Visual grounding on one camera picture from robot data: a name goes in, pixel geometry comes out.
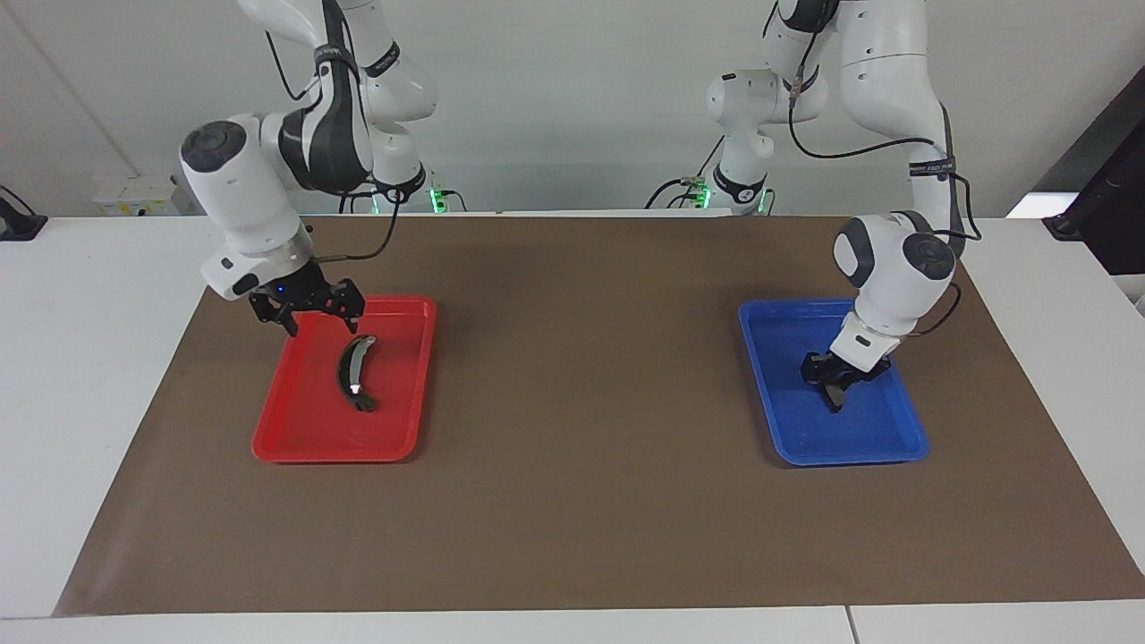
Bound brown table mat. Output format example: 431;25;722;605
52;213;1145;618

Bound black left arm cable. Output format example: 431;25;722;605
785;0;983;339

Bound white box yellow labels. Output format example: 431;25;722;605
94;174;202;218

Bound red plastic tray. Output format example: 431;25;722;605
251;295;438;464

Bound black monitor stand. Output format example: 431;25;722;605
1042;67;1145;275

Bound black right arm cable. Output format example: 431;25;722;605
266;0;401;263

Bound blue plastic tray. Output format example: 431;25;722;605
739;298;929;468

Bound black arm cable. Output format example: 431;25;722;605
266;0;401;263
785;0;983;339

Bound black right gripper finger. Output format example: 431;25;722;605
333;279;366;327
249;295;301;338

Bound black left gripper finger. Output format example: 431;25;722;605
841;356;894;393
801;352;836;396

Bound curved brake shoe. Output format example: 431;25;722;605
335;334;378;414

